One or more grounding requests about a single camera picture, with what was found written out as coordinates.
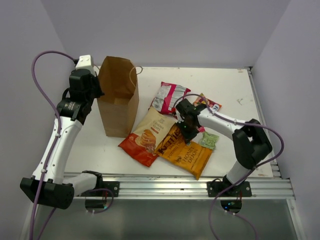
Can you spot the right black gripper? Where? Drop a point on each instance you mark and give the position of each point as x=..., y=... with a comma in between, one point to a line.
x=188, y=137

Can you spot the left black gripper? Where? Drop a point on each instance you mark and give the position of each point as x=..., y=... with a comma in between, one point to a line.
x=99, y=92

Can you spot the orange Kettle chips bag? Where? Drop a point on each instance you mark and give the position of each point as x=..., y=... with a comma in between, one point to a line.
x=191, y=157

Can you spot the brown paper bag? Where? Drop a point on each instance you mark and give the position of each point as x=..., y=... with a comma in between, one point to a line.
x=118, y=78

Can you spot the cassava chips bag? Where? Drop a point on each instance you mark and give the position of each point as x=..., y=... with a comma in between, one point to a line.
x=141, y=144

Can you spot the pink silver chips bag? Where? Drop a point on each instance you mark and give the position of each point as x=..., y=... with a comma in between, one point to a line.
x=167, y=95

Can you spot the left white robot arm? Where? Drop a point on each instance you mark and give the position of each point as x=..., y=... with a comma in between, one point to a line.
x=47, y=185

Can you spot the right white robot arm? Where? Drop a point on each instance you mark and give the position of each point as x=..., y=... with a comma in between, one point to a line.
x=250, y=142

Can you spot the small pink candy packet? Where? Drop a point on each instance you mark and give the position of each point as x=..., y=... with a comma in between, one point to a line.
x=201, y=129

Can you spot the small green candy packet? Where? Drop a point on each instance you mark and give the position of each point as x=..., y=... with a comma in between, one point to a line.
x=208, y=140

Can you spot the colourful fruit candy packet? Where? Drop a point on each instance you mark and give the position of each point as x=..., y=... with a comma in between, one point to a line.
x=201, y=99

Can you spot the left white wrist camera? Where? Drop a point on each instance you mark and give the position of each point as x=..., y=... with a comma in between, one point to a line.
x=85, y=62

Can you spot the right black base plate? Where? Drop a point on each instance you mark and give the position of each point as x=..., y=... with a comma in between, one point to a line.
x=220, y=188

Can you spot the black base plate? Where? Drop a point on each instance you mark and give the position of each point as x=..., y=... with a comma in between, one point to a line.
x=220, y=188
x=103, y=190

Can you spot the aluminium extrusion rail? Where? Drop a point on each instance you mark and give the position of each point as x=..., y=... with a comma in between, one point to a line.
x=156, y=187

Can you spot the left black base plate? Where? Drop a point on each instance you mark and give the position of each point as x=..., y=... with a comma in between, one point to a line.
x=103, y=190

